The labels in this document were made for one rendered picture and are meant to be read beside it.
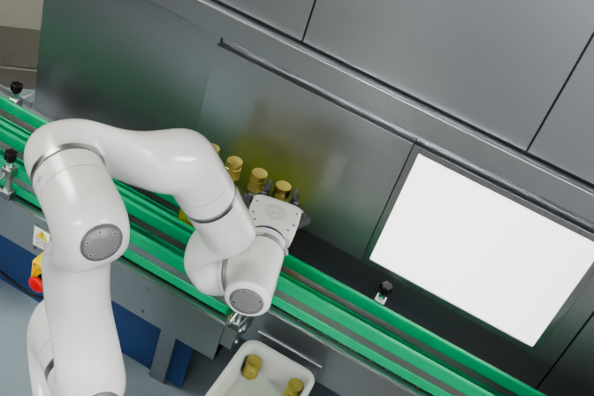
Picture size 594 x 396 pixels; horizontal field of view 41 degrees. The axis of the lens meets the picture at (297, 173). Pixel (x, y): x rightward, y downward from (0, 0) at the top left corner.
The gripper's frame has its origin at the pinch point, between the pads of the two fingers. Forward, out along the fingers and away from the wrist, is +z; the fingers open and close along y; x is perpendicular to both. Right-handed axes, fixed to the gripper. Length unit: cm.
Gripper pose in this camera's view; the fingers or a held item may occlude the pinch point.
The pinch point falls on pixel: (280, 194)
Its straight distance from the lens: 164.5
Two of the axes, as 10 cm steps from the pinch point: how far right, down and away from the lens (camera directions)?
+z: 1.7, -5.7, 8.0
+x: -2.7, 7.6, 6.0
